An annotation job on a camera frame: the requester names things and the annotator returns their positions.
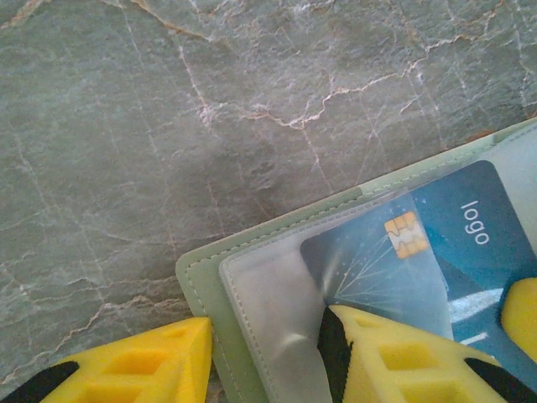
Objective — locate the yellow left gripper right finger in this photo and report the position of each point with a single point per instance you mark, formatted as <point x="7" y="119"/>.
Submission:
<point x="398" y="369"/>

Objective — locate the blue credit card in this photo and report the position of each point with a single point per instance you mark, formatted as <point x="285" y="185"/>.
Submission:
<point x="453" y="252"/>

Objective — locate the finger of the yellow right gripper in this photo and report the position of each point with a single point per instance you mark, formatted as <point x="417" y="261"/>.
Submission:
<point x="524" y="310"/>

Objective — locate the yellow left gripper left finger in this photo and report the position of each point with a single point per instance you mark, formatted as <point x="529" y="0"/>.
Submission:
<point x="138" y="369"/>

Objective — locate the green card holder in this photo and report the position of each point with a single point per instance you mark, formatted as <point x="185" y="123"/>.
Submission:
<point x="201" y="285"/>

